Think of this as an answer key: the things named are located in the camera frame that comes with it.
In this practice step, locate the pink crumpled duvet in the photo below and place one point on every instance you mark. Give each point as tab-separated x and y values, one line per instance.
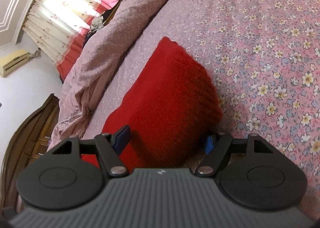
88	78

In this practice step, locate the beige air conditioner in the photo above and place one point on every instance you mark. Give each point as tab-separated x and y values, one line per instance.
13	61

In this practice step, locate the dark clothes pile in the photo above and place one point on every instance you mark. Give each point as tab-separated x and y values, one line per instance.
100	22

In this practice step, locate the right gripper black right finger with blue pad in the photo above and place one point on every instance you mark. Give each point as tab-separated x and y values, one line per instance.
253	173

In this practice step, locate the pink floral bed sheet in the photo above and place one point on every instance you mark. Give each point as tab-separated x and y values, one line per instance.
263	58

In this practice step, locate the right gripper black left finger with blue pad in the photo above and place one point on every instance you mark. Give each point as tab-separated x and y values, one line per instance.
74	172

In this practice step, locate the white and red curtain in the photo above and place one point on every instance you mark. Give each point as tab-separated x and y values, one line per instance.
59	27

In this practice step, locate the dark wooden footboard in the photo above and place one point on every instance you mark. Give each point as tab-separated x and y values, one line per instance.
29	142

